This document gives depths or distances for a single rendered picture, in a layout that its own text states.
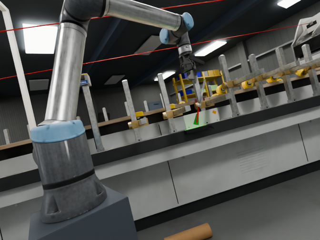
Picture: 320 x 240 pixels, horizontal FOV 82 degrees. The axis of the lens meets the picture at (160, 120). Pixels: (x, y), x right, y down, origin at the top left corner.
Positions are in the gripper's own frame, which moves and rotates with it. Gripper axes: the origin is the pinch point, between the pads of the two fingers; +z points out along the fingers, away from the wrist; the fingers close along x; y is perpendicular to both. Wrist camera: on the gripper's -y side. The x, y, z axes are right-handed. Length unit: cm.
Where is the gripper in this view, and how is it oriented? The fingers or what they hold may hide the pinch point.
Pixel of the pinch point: (195, 81)
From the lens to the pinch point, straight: 131.7
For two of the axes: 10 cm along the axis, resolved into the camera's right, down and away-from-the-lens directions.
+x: 1.5, -0.5, -9.9
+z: 2.4, 9.7, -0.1
